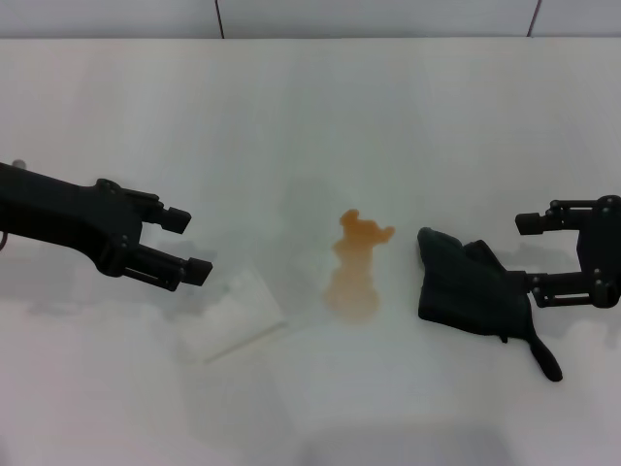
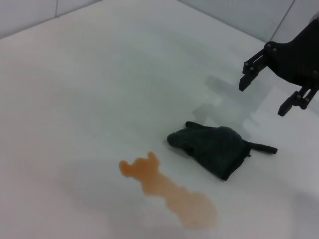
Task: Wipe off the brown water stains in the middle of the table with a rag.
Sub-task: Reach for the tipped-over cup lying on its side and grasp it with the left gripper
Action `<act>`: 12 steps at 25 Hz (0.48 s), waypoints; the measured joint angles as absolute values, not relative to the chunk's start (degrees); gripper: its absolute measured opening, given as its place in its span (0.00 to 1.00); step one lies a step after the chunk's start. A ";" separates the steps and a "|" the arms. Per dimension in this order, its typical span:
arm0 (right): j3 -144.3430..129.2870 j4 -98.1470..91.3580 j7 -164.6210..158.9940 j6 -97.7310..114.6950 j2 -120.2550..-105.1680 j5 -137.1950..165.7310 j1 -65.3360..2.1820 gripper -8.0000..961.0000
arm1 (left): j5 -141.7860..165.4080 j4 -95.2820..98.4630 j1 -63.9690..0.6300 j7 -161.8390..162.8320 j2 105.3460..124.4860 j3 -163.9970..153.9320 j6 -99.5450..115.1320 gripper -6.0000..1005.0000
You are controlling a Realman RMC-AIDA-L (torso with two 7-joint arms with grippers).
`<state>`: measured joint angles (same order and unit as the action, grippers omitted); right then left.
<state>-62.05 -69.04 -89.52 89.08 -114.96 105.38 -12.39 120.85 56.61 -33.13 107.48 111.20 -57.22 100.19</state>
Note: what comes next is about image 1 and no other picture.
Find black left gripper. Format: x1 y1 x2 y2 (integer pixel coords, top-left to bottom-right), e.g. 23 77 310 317
0 162 214 293

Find brown water stain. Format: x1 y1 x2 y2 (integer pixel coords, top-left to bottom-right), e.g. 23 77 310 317
323 209 397 324

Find dark blue rag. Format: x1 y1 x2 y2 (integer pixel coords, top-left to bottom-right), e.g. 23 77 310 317
416 226 565 383

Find transparent plastic cup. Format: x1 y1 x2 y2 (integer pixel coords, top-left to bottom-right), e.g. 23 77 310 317
178 265 288 364

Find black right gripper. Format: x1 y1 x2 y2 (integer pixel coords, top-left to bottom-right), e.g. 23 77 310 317
507 193 621 310

